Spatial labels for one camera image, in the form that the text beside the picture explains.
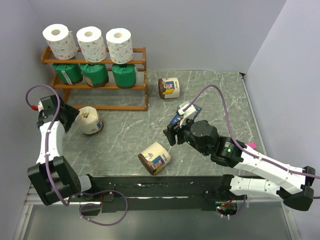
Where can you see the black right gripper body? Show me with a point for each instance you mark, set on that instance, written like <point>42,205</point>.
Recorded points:
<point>184,134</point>

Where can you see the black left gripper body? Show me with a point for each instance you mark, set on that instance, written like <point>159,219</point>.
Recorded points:
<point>62,109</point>

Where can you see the cream roll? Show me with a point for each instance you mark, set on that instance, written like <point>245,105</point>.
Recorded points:
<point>89,120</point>
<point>154,158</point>

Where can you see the cream roll front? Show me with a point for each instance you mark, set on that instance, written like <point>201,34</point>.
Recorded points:
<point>154,158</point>

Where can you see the green roll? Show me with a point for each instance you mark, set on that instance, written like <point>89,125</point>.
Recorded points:
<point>125,75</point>
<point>95,75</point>
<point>70,74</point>

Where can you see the cartoon roll back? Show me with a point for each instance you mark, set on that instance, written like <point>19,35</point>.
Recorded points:
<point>169,88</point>

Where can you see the white dotted roll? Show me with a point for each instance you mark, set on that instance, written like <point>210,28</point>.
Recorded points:
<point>61,41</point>
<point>91,43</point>
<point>120,45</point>

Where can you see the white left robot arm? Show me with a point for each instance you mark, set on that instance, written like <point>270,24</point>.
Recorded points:
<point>53,177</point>

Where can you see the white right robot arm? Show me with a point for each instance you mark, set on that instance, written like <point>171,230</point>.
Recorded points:
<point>292,185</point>

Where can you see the orange wooden shelf rack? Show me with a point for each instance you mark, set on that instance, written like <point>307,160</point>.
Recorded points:
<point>109,97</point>

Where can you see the blue razor blister pack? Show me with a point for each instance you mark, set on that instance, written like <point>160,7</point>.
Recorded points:
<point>176,119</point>

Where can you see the pink small box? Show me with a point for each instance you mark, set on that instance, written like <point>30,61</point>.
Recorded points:
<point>252,145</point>

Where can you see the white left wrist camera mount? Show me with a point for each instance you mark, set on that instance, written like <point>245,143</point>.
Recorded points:
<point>37,107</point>

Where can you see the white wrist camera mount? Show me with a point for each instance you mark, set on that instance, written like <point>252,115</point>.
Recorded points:
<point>186,110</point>
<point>37,107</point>

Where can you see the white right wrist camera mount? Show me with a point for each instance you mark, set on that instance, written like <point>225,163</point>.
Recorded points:
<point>186,110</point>

